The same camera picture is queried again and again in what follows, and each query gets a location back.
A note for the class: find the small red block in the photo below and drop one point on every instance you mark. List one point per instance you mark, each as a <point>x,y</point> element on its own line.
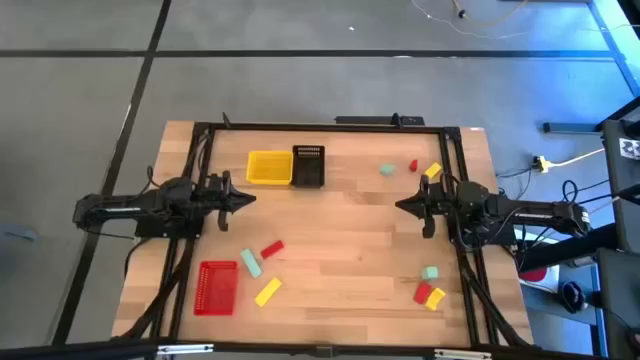
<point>422,293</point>
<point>413,166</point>

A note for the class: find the small teal block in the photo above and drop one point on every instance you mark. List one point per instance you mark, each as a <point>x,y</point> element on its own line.
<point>430,273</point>
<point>387,169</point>

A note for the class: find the black round device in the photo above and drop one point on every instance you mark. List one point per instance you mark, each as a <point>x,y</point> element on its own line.
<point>573,296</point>

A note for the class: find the long teal block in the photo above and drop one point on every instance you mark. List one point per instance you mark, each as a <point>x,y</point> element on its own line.
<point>251,263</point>

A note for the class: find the black plastic basket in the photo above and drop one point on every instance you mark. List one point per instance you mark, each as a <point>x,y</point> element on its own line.
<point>307,172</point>

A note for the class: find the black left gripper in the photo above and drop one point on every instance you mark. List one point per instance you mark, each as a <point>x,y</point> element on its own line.
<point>212,196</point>

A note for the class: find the red round object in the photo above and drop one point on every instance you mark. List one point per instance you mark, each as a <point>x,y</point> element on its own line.
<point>534,275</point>

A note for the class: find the long yellow block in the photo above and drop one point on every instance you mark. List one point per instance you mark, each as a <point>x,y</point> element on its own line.
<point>268,292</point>

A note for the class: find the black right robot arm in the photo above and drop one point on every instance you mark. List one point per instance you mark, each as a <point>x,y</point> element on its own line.
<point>525,215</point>

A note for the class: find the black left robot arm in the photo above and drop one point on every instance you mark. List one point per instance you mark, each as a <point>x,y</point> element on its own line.
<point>125,206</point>

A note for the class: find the yellow power plug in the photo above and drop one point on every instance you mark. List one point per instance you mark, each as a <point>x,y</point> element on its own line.
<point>541,164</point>

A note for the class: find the long red block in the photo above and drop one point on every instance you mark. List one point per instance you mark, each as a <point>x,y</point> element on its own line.
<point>272,249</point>

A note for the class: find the black equipment cart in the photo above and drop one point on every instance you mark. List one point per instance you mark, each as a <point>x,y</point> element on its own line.
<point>620,200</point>

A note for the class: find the black flat bar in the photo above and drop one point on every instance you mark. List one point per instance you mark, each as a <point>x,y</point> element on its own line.
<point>370,120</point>

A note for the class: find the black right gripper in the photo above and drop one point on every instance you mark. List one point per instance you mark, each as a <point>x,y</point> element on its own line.
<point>440,200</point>

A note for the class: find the red plastic basket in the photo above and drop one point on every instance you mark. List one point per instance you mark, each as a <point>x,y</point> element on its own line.
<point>216,289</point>

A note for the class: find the small yellow block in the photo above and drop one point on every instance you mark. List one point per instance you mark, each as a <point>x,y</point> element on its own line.
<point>433,170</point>
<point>435,299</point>

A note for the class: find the yellow plastic basket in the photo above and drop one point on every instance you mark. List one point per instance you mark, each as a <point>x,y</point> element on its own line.
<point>270,169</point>

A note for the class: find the black metal table frame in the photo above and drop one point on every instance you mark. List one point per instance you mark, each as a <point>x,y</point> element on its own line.
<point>325,127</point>

